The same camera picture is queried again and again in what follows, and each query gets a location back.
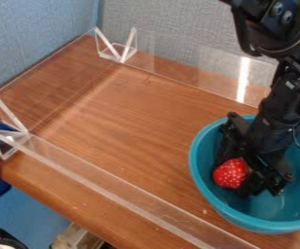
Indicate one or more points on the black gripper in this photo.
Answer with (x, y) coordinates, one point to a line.
(268, 173)

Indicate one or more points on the red strawberry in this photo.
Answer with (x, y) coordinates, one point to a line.
(231, 173)

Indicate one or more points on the blue plastic bowl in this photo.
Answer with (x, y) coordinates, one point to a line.
(263, 213)

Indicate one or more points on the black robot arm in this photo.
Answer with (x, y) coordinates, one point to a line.
(267, 32)

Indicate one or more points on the clear acrylic barrier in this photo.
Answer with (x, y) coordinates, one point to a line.
(104, 116)

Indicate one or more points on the beige object under table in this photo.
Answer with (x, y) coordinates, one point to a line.
(76, 238)

